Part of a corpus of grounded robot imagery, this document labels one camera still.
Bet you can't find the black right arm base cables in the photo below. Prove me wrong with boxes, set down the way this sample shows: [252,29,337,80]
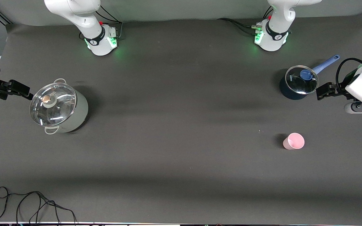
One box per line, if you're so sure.
[79,5,123,40]

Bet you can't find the dark blue saucepan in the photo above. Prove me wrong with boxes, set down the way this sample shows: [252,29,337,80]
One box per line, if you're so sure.
[279,55,340,100]

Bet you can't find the black diagonal cable pair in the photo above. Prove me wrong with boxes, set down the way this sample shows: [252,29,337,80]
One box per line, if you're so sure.
[0,8,13,25]

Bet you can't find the glass lid with blue knob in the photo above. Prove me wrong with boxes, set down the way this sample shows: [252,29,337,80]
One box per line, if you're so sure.
[285,65,320,95]

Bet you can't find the thin black looped cable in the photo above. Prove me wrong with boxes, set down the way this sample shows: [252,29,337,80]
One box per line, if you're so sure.
[0,186,78,225]

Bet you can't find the glass lid with tan knob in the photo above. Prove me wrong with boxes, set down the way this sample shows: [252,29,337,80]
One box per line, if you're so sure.
[30,83,77,127]

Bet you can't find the black left arm base cables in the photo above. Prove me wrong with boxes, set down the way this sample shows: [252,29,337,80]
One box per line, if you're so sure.
[217,6,274,35]

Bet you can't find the pink plastic cup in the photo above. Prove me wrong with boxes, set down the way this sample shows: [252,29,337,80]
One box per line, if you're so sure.
[283,133,305,150]

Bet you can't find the black arm base cables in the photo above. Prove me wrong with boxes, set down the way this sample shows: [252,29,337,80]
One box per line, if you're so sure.
[79,5,123,40]
[217,6,274,35]

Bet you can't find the white stock pot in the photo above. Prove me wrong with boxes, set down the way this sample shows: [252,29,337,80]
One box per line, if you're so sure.
[30,78,89,135]

